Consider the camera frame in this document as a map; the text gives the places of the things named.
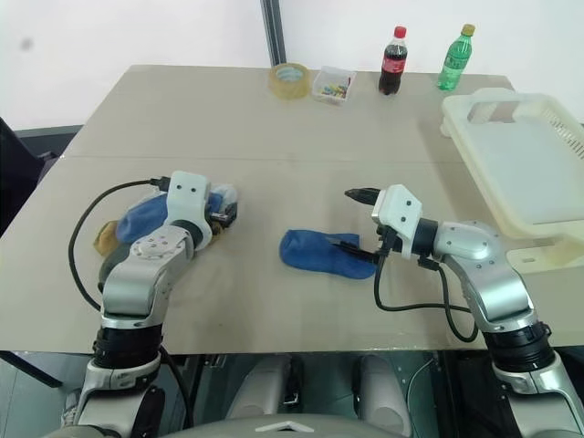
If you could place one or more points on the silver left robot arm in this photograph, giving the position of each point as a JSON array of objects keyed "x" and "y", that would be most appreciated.
[{"x": 137, "y": 278}]

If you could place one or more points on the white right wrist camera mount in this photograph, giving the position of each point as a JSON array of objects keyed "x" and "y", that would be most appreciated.
[{"x": 398, "y": 211}]

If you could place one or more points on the cola bottle with red cap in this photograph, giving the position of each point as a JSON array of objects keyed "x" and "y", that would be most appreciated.
[{"x": 392, "y": 61}]

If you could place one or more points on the grey metal post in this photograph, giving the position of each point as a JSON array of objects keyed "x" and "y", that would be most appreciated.
[{"x": 274, "y": 32}]

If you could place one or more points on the cream plastic basket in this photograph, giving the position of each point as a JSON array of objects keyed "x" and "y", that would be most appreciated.
[{"x": 515, "y": 159}]

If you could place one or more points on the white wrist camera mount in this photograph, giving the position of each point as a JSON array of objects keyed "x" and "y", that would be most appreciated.
[
  {"x": 398, "y": 211},
  {"x": 187, "y": 196}
]

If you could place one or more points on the white and blue sock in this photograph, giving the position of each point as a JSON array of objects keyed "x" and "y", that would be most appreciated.
[{"x": 224, "y": 192}]

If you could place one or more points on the clear packing tape roll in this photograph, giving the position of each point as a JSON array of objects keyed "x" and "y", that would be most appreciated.
[{"x": 288, "y": 81}]

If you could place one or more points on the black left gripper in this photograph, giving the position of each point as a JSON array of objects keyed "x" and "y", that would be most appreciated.
[{"x": 224, "y": 215}]

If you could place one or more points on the grey robot torso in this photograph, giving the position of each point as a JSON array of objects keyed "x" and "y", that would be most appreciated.
[{"x": 283, "y": 428}]

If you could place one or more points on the green bottle with yellow cap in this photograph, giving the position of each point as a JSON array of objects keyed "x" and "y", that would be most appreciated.
[{"x": 456, "y": 57}]

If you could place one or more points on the black bar under table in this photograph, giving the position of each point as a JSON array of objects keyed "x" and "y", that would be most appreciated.
[{"x": 27, "y": 365}]

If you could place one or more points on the mustard yellow sock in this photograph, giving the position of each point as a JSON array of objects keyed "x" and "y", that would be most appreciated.
[{"x": 106, "y": 238}]

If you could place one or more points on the clear box of coloured bits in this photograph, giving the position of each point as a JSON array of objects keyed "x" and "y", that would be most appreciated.
[{"x": 333, "y": 86}]

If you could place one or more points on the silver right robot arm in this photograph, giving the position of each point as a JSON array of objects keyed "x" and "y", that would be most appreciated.
[{"x": 493, "y": 283}]

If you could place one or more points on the cream plastic tray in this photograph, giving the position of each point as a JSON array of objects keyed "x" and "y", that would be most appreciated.
[{"x": 545, "y": 255}]

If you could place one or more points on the grey rounded robot leg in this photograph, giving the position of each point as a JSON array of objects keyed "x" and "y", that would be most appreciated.
[
  {"x": 264, "y": 390},
  {"x": 382, "y": 392}
]

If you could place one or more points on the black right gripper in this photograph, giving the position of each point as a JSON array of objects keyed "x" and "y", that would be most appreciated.
[{"x": 384, "y": 238}]

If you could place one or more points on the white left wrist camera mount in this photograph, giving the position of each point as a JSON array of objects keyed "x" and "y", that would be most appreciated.
[{"x": 187, "y": 196}]

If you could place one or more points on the dark grey sock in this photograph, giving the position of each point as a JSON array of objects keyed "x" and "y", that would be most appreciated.
[{"x": 114, "y": 262}]

